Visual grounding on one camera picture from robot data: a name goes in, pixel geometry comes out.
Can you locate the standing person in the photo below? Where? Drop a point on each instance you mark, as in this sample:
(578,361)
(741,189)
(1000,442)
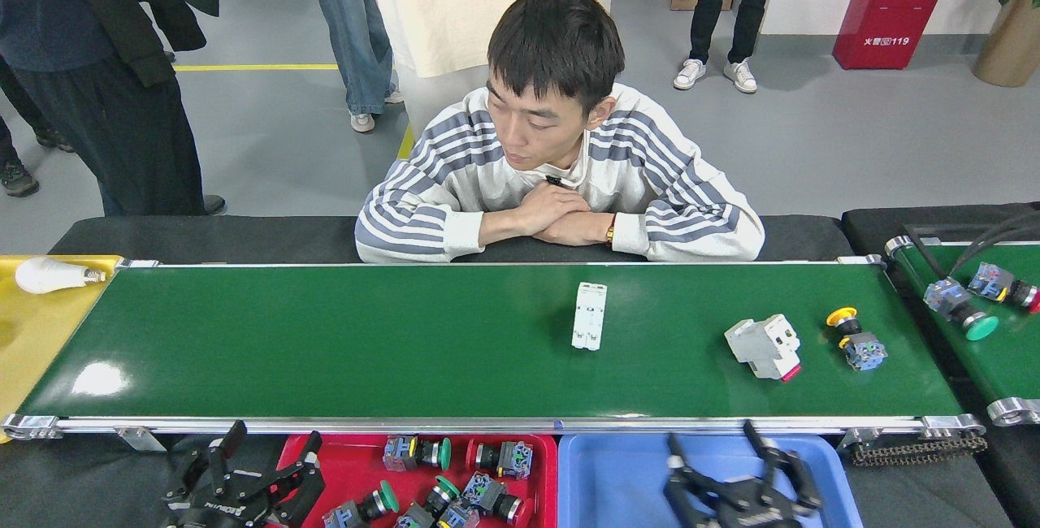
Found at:
(349,24)
(455,0)
(122,130)
(715,0)

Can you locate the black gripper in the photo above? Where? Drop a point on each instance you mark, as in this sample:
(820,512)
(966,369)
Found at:
(219,516)
(747,517)

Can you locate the seated person's left hand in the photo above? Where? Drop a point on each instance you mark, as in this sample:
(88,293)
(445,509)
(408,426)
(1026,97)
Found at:
(581,231)

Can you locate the seated person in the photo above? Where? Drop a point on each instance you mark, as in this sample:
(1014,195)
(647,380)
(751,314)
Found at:
(650,179)

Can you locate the yellow tray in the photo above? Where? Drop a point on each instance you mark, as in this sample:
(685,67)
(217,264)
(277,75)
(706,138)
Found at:
(41,333)

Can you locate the short green conveyor belt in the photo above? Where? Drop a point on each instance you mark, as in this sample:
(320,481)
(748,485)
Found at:
(1007,365)

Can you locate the potted plant brown pot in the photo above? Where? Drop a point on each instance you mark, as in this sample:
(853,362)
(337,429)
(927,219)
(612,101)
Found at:
(1011,49)

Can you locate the red plastic tray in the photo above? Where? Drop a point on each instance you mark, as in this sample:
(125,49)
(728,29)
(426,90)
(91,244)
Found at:
(349,463)

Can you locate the blue plastic tray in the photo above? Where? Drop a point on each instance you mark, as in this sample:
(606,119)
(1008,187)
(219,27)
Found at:
(617,479)

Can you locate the white light bulb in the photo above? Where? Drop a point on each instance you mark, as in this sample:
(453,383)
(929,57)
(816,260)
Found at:
(49,274)

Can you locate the yellow cap push button switch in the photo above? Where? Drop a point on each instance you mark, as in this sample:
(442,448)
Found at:
(865,352)

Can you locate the seated person's right hand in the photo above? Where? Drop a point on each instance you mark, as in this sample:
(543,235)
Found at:
(552,203)

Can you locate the black table cover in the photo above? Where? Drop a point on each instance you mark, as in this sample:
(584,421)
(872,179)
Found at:
(203,240)
(869,223)

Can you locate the long green conveyor belt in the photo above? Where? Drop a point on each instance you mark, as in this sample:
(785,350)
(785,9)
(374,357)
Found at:
(325,349)

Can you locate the red fire extinguisher box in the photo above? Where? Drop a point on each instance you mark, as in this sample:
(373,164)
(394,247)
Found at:
(894,16)

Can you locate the white circuit breaker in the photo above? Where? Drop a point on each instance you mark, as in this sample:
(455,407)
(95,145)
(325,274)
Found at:
(760,345)
(589,317)

